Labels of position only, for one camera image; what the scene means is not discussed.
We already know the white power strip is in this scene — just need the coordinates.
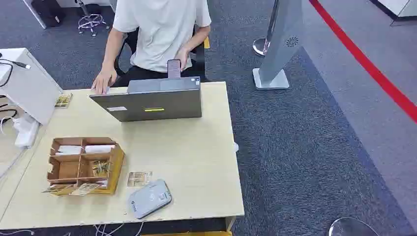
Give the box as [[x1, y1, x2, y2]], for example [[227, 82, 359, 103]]
[[13, 114, 40, 149]]

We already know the grey card reader device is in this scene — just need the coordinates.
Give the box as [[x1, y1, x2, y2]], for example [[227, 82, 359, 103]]
[[127, 178, 173, 220]]

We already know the grey laptop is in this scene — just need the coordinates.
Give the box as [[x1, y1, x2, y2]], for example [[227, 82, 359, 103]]
[[89, 76, 203, 123]]

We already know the red barrier belt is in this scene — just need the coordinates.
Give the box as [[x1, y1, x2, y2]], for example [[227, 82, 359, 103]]
[[308, 0, 417, 124]]

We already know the chrome swivel stool base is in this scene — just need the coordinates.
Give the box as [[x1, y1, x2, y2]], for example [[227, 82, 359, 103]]
[[77, 0, 111, 37]]

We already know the wooden compartment box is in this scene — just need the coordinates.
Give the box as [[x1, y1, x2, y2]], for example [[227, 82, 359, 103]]
[[47, 137, 125, 196]]

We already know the white cable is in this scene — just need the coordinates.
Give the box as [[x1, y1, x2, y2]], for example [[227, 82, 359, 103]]
[[93, 222, 145, 236]]

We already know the silver kiosk stand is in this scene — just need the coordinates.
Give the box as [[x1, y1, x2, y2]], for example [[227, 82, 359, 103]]
[[252, 0, 306, 90]]

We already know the black office chair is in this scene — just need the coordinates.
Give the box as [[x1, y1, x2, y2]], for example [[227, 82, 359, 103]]
[[114, 25, 211, 86]]

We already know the gold printed card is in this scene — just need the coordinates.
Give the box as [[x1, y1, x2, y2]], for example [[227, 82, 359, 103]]
[[69, 182, 101, 197], [41, 184, 75, 194], [126, 171, 153, 188]]

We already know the person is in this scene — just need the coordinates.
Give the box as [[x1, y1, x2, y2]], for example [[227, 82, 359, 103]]
[[90, 0, 212, 95]]

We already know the black bag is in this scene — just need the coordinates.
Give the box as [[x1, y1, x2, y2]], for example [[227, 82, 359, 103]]
[[30, 0, 66, 29]]

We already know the white card stack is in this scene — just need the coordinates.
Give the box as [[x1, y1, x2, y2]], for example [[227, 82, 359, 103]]
[[55, 145, 84, 156], [85, 144, 117, 154]]

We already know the black cable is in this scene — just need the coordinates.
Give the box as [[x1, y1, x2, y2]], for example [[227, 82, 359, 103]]
[[0, 53, 32, 89]]

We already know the person's right hand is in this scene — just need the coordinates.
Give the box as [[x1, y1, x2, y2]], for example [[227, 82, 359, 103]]
[[90, 67, 118, 95]]

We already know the gold card stack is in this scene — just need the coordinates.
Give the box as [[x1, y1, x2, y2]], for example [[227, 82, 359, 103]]
[[91, 160, 110, 178]]

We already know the dark smartphone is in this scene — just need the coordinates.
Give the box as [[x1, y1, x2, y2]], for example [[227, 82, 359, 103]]
[[167, 59, 182, 80]]

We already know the person's left hand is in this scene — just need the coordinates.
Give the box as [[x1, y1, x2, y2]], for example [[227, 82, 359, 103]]
[[174, 47, 191, 72]]

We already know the person's hand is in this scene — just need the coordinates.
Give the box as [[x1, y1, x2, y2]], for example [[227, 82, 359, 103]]
[[174, 47, 191, 72], [90, 67, 118, 95]]

